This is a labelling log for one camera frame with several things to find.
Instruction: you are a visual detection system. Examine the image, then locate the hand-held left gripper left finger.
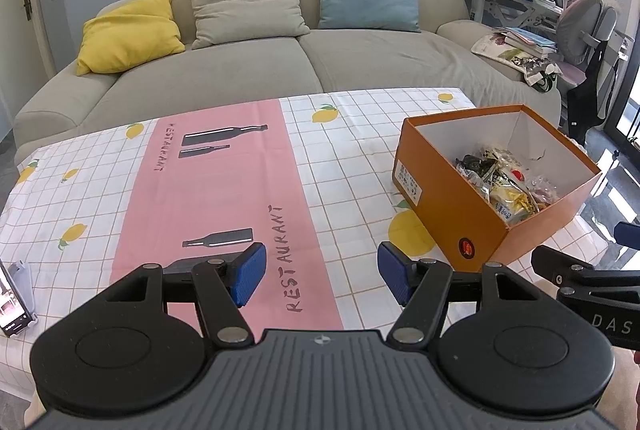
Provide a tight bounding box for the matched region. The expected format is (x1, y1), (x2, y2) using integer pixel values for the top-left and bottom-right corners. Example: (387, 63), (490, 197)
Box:
(105, 241), (267, 346)

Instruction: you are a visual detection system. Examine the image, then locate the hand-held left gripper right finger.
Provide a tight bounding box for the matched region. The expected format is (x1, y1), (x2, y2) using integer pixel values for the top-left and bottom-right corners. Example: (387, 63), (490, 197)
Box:
(377, 241), (543, 346)

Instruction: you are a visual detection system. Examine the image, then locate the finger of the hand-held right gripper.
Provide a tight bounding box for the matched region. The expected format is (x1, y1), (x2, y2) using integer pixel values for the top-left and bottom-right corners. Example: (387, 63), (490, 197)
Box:
(614, 221), (640, 243)
(530, 244), (640, 290)

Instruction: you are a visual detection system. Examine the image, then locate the yellow waffle packet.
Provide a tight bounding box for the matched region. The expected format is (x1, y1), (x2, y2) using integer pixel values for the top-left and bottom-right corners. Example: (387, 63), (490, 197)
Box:
(492, 187), (541, 223)

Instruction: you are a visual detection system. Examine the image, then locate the orange cardboard box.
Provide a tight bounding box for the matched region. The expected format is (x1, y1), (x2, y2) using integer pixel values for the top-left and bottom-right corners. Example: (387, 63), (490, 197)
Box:
(392, 105), (602, 273)

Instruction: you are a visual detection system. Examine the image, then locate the black jacket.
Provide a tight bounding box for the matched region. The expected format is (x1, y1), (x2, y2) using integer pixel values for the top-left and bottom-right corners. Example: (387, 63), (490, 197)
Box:
(565, 43), (613, 146)

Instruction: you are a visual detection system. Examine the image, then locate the white green tote bag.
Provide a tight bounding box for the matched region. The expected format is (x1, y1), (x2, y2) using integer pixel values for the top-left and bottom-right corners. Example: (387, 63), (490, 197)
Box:
(522, 60), (563, 94)

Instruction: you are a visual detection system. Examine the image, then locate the pink white lemon tablecloth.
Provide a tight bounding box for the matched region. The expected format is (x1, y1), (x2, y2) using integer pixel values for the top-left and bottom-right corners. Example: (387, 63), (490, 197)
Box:
(0, 86), (640, 411)

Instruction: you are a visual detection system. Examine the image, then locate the grey office chair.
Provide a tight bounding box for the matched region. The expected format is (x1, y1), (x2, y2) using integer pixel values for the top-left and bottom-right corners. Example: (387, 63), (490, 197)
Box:
(556, 0), (618, 84)

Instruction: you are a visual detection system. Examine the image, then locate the beige sofa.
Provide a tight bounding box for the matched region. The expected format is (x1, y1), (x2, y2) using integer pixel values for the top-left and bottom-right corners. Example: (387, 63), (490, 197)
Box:
(14, 0), (563, 161)

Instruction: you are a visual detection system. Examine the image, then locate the pile of books and magazines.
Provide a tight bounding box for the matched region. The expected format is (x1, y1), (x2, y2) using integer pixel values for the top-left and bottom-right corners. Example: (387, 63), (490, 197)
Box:
(472, 27), (558, 71)

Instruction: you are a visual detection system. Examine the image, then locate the smartphone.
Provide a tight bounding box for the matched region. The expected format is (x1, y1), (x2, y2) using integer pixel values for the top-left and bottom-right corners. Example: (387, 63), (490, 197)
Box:
(0, 263), (35, 338)

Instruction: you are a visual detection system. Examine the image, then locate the white desk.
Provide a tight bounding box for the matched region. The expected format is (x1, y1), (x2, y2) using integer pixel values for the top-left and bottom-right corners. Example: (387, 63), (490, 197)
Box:
(440, 0), (566, 28)

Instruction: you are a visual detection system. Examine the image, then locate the yellow pillow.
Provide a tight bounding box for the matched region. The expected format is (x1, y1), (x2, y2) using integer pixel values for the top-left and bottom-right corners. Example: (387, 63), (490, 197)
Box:
(76, 0), (186, 76)

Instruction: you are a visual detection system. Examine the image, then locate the beige pillow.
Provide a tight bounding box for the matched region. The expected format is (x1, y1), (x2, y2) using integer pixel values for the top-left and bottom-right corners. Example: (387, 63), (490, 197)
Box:
(189, 0), (312, 50)

